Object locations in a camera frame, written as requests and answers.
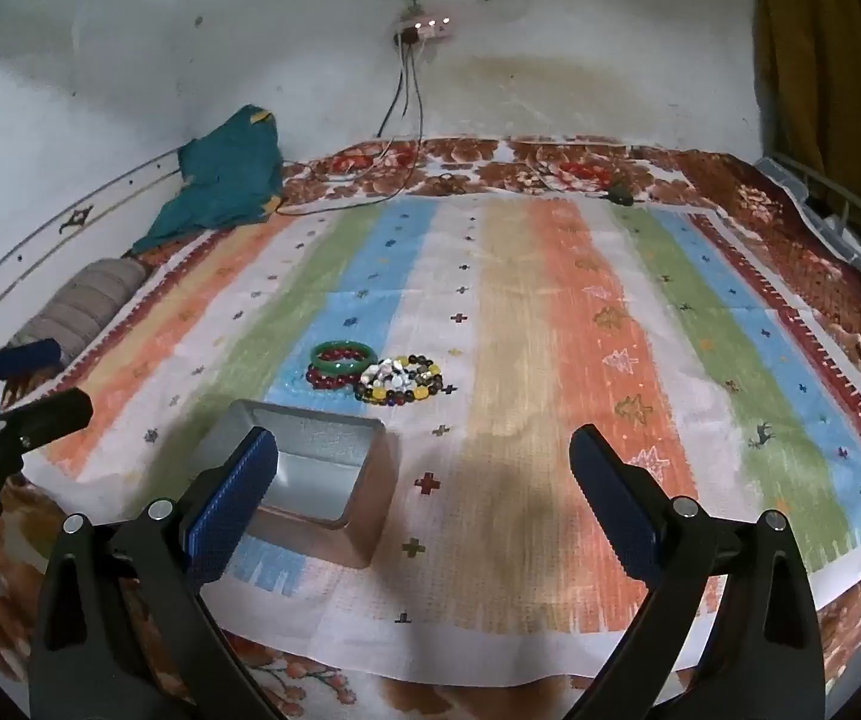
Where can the green jade bangle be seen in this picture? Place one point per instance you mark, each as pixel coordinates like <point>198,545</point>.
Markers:
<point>344,368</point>

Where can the black power adapter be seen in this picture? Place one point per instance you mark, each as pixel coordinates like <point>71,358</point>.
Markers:
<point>620,196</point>

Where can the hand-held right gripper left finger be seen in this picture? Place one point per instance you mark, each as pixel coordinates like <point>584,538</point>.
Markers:
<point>231,510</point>

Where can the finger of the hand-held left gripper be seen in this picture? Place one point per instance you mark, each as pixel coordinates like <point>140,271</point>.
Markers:
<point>48,412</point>
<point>25,357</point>

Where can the grey metal bed rail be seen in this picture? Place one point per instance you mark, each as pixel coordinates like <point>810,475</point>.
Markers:
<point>783,169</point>

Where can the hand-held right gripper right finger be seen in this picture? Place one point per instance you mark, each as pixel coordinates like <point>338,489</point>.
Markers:
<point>610,495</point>

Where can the white wall power strip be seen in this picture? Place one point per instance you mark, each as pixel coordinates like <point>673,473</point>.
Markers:
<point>426,30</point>

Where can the colourful striped mat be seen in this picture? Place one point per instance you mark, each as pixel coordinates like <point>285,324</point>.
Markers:
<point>513,315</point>

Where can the grey rolled pillow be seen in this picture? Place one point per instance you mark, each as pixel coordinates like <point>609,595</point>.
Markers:
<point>78,307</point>

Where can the teal cloth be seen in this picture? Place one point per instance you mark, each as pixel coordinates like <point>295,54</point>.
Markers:
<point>220,180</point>

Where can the yellow curtain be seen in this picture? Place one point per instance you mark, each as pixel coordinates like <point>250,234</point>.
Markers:
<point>813,52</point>

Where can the silver metal tin box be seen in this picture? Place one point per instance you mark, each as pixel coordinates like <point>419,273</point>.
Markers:
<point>310,480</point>

